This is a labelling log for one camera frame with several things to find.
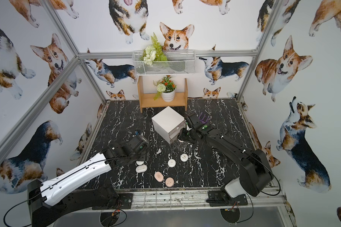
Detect white mini drawer cabinet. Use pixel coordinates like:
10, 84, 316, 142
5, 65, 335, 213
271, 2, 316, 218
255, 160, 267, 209
152, 107, 186, 144

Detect pink earphone case oval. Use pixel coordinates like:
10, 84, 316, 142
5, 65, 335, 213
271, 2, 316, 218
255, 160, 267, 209
154, 172, 164, 182

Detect pink earphone case bottom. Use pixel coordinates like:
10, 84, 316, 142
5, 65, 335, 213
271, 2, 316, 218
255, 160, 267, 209
165, 177, 175, 187

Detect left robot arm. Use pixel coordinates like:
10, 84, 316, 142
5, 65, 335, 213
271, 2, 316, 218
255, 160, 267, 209
27, 135, 150, 227

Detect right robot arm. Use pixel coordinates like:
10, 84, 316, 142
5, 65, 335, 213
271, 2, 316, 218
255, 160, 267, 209
178, 121, 274, 198

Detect purple pink toy rake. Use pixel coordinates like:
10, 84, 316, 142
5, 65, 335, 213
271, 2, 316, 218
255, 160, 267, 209
199, 112, 210, 124

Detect white earphone case oval left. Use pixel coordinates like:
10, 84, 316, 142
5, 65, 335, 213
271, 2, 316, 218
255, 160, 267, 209
135, 165, 147, 173

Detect white earphone case right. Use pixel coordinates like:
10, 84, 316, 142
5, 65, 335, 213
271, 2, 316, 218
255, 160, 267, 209
180, 153, 188, 162

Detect white earphone case middle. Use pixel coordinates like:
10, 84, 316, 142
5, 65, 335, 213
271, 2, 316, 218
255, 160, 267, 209
168, 159, 176, 168

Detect white potted plant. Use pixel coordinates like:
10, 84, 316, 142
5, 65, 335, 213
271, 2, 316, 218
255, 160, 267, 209
153, 75, 177, 103

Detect wooden shelf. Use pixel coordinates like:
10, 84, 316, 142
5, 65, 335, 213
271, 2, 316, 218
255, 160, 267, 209
137, 75, 188, 112

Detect green white artificial flowers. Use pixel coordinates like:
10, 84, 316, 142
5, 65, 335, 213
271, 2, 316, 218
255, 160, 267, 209
140, 33, 168, 66

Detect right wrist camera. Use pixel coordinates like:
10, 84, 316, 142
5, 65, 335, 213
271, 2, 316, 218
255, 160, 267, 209
185, 113, 203, 128

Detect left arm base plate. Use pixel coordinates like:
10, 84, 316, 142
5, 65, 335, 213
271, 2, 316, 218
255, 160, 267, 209
114, 193, 134, 210

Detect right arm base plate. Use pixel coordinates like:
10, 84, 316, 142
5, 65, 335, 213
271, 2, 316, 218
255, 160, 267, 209
206, 191, 248, 207

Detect white wire basket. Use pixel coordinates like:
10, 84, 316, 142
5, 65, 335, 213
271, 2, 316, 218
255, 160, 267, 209
132, 51, 196, 76

